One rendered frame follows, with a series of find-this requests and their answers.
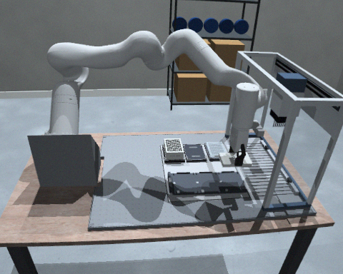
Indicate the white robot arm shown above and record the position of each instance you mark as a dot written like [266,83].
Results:
[65,98]

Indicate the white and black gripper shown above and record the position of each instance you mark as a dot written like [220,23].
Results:
[238,139]

